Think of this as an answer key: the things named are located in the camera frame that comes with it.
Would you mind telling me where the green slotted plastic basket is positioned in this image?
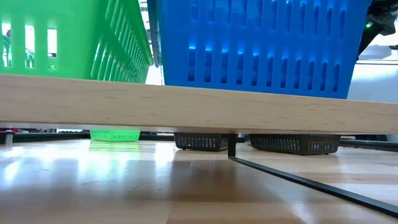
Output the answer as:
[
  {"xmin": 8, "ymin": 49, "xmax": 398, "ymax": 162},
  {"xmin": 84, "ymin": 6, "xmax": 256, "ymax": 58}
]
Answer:
[
  {"xmin": 0, "ymin": 0, "xmax": 154, "ymax": 85},
  {"xmin": 90, "ymin": 129, "xmax": 141, "ymax": 143}
]

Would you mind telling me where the blue slotted plastic basket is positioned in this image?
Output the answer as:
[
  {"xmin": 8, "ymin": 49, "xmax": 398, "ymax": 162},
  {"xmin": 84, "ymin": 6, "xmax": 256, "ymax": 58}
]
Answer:
[{"xmin": 157, "ymin": 0, "xmax": 373, "ymax": 100}]

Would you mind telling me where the light wooden shelf board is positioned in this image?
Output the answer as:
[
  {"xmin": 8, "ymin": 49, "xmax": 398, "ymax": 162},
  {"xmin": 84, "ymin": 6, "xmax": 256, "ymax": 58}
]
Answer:
[{"xmin": 0, "ymin": 73, "xmax": 398, "ymax": 135}]

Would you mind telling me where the black slotted plastic basket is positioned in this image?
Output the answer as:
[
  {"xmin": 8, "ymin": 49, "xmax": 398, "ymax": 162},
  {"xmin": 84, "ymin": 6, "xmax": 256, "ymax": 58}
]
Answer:
[
  {"xmin": 173, "ymin": 132, "xmax": 230, "ymax": 152},
  {"xmin": 249, "ymin": 133, "xmax": 341, "ymax": 156}
]

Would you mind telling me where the thin black metal shelf frame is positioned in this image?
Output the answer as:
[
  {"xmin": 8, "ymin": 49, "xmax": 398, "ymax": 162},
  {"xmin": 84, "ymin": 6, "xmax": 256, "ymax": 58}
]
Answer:
[{"xmin": 227, "ymin": 133, "xmax": 398, "ymax": 218}]

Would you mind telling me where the dark vertical post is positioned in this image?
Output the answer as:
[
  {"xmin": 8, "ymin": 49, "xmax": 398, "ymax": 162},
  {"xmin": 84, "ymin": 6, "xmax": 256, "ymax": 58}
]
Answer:
[{"xmin": 147, "ymin": 0, "xmax": 162, "ymax": 68}]

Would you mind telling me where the black aluminium table rail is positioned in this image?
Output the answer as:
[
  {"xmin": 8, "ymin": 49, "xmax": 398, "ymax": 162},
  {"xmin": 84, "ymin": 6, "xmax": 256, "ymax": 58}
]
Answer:
[{"xmin": 0, "ymin": 132, "xmax": 398, "ymax": 153}]

